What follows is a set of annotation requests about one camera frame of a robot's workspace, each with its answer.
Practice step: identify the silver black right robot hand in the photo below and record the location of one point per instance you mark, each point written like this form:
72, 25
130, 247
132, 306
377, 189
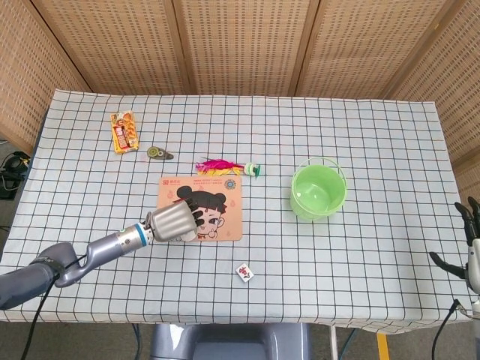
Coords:
473, 258

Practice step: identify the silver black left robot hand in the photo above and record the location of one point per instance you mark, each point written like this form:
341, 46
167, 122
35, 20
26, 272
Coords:
172, 223

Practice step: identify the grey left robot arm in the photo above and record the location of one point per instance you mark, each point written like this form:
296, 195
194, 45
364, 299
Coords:
108, 245

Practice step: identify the pink cartoon girl mouse pad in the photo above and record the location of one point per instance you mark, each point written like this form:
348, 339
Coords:
228, 210

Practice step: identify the table with white checkered tablecloth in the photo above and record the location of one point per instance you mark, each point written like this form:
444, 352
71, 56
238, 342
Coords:
300, 262

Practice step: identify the pink yellow feather shuttlecock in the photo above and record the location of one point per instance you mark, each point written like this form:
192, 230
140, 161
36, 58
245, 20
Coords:
217, 167

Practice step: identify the olive green correction tape dispenser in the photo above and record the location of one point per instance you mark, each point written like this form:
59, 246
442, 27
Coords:
157, 152

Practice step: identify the white mahjong tile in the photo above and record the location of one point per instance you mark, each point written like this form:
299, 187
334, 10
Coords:
244, 272

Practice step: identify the yellow orange snack box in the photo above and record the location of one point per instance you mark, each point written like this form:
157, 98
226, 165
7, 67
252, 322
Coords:
124, 132

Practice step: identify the grey robot torso base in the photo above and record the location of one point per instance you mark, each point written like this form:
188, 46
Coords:
228, 343

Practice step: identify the white table leg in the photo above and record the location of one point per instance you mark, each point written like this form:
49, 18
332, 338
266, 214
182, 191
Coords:
333, 343

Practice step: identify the woven bamboo screen panel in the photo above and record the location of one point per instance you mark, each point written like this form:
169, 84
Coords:
22, 75
450, 93
120, 45
367, 48
247, 45

